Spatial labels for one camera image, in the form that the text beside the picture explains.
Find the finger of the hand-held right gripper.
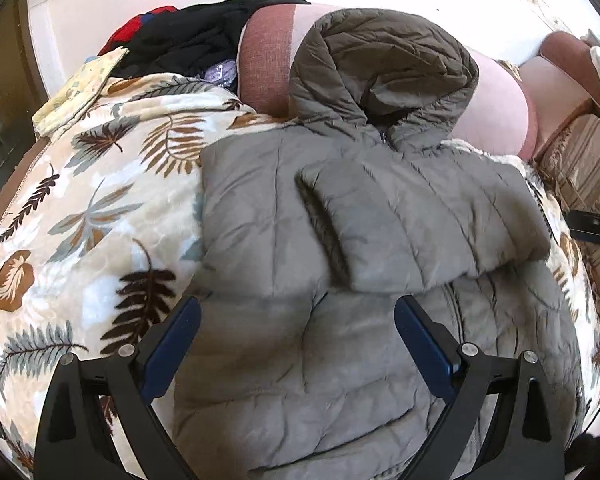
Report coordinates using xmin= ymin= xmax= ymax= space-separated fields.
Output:
xmin=567 ymin=210 xmax=600 ymax=242

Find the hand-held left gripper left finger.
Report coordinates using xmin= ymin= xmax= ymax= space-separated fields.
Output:
xmin=34 ymin=296 xmax=202 ymax=480

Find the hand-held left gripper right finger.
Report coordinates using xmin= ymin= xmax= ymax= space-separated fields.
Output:
xmin=395 ymin=295 xmax=566 ymax=480

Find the grey quilted hooded jacket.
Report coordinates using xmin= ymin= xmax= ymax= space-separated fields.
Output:
xmin=172 ymin=8 xmax=588 ymax=480

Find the black clothes pile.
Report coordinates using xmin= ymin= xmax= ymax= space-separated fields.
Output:
xmin=117 ymin=0 xmax=311 ymax=81

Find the leaf print blanket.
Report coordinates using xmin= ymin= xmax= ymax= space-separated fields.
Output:
xmin=0 ymin=72 xmax=600 ymax=480

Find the pink sofa backrest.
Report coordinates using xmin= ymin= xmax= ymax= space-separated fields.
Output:
xmin=237 ymin=2 xmax=538 ymax=161

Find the brown pink armchair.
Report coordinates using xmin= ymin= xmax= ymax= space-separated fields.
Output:
xmin=520 ymin=30 xmax=600 ymax=171

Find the pale yellow printed cloth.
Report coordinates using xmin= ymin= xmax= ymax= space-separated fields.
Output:
xmin=32 ymin=47 xmax=130 ymax=138

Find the purple patterned cloth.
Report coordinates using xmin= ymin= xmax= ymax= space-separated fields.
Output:
xmin=202 ymin=57 xmax=238 ymax=88

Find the dark wooden cabinet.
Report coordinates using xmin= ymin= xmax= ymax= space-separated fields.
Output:
xmin=0 ymin=0 xmax=51 ymax=186

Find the red garment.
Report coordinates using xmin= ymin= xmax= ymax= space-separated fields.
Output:
xmin=97 ymin=6 xmax=178 ymax=56

